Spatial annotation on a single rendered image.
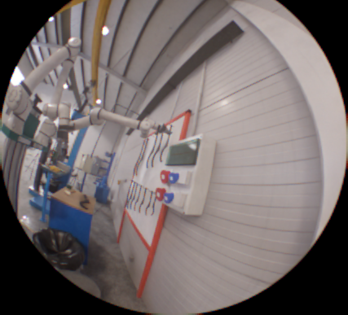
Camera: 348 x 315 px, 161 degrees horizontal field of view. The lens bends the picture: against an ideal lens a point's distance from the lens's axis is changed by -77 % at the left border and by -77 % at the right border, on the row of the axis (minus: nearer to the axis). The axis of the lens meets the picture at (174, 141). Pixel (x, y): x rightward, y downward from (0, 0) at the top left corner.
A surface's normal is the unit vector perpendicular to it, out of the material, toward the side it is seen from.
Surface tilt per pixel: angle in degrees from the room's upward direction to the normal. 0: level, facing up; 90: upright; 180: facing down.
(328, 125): 90
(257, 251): 90
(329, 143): 90
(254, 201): 90
